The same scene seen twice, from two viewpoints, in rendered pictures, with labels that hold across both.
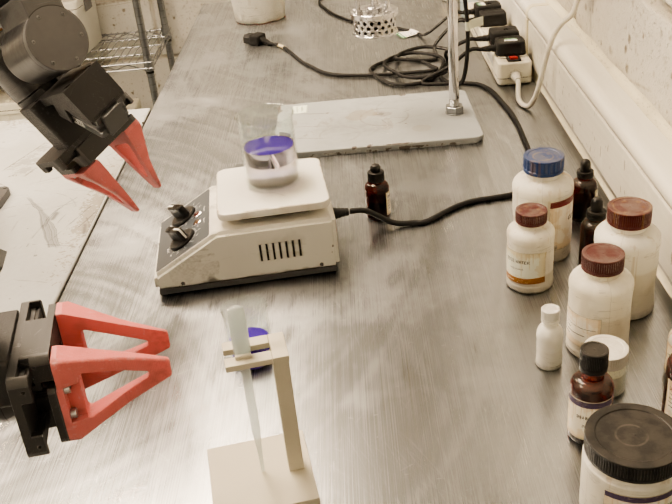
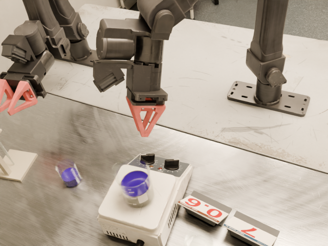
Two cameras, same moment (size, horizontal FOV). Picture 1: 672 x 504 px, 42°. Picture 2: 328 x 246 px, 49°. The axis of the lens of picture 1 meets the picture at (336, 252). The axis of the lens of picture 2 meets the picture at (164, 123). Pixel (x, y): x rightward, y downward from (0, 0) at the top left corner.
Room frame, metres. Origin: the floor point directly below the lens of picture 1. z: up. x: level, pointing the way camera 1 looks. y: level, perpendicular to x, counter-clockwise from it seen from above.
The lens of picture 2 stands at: (1.14, -0.23, 1.57)
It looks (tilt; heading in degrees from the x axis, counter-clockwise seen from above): 46 degrees down; 121
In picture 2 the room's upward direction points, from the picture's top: 10 degrees counter-clockwise
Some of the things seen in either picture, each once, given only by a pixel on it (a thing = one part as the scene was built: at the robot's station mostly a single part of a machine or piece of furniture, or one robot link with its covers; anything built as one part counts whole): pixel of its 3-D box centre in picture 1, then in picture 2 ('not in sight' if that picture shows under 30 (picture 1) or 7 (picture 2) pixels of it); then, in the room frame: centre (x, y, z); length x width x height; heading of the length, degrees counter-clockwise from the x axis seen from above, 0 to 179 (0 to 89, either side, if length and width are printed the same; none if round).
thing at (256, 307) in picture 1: (248, 333); (69, 173); (0.68, 0.09, 0.93); 0.04 x 0.04 x 0.06
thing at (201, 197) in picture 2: not in sight; (204, 206); (0.99, 0.12, 0.92); 0.09 x 0.06 x 0.04; 171
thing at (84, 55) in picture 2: not in sight; (78, 47); (0.44, 0.51, 0.94); 0.20 x 0.07 x 0.08; 178
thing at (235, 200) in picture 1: (270, 187); (138, 195); (0.88, 0.06, 0.98); 0.12 x 0.12 x 0.01; 4
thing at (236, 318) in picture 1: (239, 335); not in sight; (0.52, 0.07, 1.04); 0.01 x 0.01 x 0.04; 9
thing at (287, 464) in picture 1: (251, 417); (4, 149); (0.52, 0.08, 0.96); 0.08 x 0.08 x 0.13; 8
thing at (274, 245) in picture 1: (253, 225); (146, 196); (0.88, 0.09, 0.94); 0.22 x 0.13 x 0.08; 94
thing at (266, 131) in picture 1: (269, 150); (134, 184); (0.88, 0.06, 1.03); 0.07 x 0.06 x 0.08; 3
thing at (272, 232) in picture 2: not in sight; (251, 229); (1.09, 0.10, 0.92); 0.09 x 0.06 x 0.04; 171
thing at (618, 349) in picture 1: (604, 367); not in sight; (0.59, -0.22, 0.92); 0.04 x 0.04 x 0.04
